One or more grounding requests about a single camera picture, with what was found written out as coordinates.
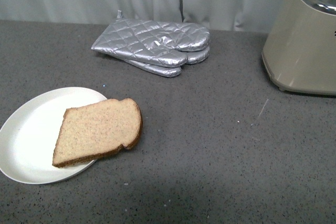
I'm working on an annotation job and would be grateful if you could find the brown bread slice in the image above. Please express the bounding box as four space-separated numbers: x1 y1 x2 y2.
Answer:
52 98 143 168

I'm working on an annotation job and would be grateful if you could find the beige and chrome toaster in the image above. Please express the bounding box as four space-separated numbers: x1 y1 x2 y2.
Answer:
262 0 335 95

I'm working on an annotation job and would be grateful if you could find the lower silver quilted oven mitt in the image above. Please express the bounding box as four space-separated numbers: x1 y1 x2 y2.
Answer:
124 46 210 78

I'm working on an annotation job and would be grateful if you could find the white oval plate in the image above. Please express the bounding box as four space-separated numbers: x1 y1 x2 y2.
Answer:
1 87 106 184

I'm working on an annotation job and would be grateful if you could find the upper silver quilted oven mitt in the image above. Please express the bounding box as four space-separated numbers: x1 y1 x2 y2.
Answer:
91 12 210 68

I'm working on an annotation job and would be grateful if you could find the silver quilted oven mitt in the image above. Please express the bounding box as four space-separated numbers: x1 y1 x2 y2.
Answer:
91 12 210 68
124 46 210 78

